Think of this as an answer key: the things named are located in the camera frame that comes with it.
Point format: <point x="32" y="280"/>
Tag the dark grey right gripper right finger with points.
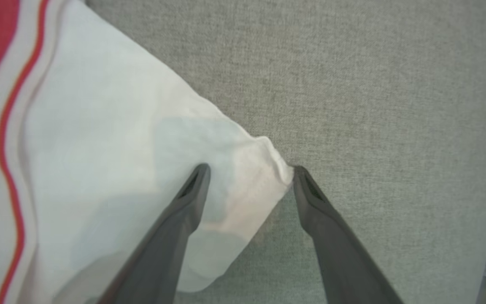
<point x="344" y="261"/>

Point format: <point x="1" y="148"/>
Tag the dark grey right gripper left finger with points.
<point x="163" y="253"/>

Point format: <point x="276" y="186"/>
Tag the red and white striped garment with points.
<point x="99" y="147"/>

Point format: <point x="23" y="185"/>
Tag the grey fabric sofa cushion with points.
<point x="373" y="105"/>

